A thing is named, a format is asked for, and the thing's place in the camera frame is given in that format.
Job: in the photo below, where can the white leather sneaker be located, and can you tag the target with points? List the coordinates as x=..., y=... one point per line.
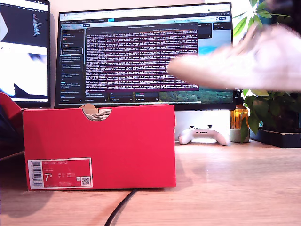
x=258, y=66
x=98, y=115

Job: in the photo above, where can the red cardboard shoebox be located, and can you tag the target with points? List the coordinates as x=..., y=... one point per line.
x=105, y=146

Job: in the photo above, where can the white game controller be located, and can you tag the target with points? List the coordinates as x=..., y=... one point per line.
x=202, y=135

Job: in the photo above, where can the large black computer monitor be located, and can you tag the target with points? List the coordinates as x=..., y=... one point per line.
x=129, y=58

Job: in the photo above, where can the amber pump bottle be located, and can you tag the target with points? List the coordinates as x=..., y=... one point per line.
x=238, y=117

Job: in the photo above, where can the pale green pot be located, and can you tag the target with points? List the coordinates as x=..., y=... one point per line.
x=236, y=136

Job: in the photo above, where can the green leafy houseplant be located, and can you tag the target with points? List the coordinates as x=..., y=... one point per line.
x=270, y=108

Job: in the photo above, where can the black plant tray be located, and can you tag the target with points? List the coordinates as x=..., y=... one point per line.
x=277, y=139

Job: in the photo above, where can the small black computer monitor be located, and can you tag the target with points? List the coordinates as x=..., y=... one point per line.
x=23, y=28

